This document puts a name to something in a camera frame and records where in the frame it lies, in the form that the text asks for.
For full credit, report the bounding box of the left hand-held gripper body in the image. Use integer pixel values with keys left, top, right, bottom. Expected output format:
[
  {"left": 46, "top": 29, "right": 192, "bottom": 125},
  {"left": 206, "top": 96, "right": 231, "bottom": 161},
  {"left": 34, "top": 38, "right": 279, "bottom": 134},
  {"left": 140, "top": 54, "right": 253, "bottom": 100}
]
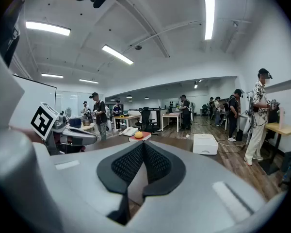
[{"left": 30, "top": 102, "right": 72, "bottom": 155}]

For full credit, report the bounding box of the white flat box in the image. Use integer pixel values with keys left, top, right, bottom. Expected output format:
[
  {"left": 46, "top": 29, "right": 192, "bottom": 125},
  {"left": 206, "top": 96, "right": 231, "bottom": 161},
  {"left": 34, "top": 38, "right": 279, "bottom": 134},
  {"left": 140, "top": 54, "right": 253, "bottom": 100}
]
[{"left": 193, "top": 133, "right": 219, "bottom": 156}]

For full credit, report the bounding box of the wooden desk with black leg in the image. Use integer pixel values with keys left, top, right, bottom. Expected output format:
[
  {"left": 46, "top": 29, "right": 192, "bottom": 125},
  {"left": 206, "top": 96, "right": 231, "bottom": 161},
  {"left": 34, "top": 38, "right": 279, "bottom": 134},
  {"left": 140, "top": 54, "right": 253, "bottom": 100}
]
[{"left": 258, "top": 122, "right": 291, "bottom": 176}]

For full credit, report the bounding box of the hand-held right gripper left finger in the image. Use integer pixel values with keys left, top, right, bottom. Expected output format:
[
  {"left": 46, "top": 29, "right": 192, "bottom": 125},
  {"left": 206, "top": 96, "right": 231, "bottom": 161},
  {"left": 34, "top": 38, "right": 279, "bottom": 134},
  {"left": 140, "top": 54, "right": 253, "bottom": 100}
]
[{"left": 48, "top": 141, "right": 145, "bottom": 233}]

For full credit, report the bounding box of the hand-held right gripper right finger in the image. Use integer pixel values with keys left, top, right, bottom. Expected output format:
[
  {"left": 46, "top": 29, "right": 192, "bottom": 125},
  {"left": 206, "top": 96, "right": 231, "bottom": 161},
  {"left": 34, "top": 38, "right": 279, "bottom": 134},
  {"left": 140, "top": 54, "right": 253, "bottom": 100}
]
[{"left": 130, "top": 141, "right": 268, "bottom": 233}]

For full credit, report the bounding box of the black pot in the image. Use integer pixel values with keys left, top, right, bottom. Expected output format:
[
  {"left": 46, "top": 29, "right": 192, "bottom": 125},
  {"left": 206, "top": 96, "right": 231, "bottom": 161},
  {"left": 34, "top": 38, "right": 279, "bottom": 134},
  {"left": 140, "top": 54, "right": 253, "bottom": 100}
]
[{"left": 68, "top": 117, "right": 82, "bottom": 129}]

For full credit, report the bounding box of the person's black top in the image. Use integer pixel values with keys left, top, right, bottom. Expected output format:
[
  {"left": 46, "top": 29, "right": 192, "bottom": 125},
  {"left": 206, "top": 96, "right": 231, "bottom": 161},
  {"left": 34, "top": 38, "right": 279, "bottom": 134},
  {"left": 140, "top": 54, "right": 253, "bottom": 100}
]
[{"left": 0, "top": 0, "right": 22, "bottom": 68}]

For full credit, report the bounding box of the red hardcover book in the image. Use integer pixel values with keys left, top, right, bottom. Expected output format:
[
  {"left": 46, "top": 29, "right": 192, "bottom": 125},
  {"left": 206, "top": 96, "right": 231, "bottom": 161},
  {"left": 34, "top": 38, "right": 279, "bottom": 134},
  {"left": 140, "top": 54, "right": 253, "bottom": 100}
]
[{"left": 129, "top": 131, "right": 152, "bottom": 142}]

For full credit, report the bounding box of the black office chair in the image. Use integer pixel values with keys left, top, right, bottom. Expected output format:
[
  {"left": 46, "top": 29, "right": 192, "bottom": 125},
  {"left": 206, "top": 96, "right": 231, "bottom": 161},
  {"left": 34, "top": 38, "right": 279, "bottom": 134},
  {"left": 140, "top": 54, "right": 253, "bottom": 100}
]
[{"left": 135, "top": 107, "right": 161, "bottom": 133}]

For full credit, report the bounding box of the person's left forearm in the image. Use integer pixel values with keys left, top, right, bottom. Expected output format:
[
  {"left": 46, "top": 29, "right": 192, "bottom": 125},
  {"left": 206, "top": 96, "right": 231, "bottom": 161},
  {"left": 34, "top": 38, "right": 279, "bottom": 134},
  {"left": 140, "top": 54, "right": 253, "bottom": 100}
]
[{"left": 9, "top": 126, "right": 43, "bottom": 144}]

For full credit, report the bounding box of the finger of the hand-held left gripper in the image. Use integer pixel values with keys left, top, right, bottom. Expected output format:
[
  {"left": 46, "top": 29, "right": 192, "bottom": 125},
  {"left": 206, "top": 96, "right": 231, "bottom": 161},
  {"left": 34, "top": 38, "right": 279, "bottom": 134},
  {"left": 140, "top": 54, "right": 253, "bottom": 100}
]
[{"left": 63, "top": 127, "right": 98, "bottom": 146}]

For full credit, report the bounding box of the white desk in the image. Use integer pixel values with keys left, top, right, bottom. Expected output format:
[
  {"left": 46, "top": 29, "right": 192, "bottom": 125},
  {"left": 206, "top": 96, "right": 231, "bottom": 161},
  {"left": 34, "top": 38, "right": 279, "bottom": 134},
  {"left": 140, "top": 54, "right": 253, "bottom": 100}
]
[{"left": 161, "top": 112, "right": 182, "bottom": 133}]

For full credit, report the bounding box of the round light table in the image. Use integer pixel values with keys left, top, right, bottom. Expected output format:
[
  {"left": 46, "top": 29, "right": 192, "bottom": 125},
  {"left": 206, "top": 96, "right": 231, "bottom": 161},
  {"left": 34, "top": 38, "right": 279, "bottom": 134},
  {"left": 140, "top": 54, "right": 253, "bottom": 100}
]
[{"left": 81, "top": 122, "right": 96, "bottom": 132}]

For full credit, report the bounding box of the white desk telephone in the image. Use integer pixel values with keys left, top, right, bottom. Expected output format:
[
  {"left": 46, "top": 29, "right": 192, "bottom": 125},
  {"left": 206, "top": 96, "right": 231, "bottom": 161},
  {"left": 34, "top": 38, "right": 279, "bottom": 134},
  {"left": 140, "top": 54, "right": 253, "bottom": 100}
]
[{"left": 118, "top": 126, "right": 139, "bottom": 137}]

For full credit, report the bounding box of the light wooden desk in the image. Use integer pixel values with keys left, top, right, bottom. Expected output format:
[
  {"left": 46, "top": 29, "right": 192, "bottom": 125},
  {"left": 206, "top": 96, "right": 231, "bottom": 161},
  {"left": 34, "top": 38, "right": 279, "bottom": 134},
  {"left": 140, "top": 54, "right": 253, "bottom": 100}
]
[{"left": 113, "top": 114, "right": 142, "bottom": 132}]

